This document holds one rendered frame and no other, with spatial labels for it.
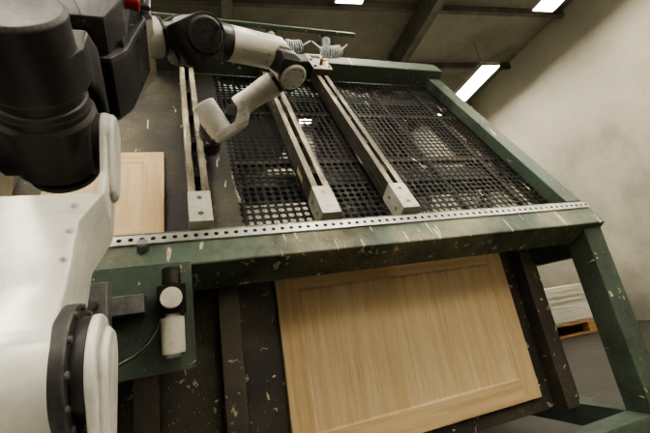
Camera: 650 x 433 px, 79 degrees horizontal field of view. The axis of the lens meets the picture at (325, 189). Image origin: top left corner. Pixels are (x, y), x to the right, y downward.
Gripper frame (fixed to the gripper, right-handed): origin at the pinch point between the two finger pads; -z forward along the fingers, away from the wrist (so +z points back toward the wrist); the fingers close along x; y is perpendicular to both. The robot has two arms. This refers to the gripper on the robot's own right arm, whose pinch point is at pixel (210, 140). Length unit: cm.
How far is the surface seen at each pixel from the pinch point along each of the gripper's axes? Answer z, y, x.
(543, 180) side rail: 19, -128, -21
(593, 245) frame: 36, -129, -48
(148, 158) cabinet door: 1.0, 19.9, -6.1
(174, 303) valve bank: 48, 13, -47
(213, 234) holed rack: 31.8, 3.0, -32.7
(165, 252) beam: 34, 15, -36
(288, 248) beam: 36, -16, -38
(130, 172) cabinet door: 5.9, 24.9, -11.5
